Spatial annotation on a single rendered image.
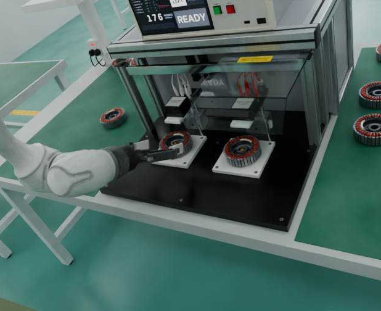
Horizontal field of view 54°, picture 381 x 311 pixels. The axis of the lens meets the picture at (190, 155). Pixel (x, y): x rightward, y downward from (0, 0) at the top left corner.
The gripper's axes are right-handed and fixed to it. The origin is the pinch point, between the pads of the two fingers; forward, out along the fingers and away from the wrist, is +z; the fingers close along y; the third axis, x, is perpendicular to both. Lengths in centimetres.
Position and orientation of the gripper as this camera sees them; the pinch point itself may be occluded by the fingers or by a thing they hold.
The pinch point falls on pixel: (163, 146)
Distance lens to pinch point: 119.5
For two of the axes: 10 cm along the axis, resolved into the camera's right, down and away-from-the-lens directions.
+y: 8.4, 1.0, -5.3
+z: 5.3, -2.2, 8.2
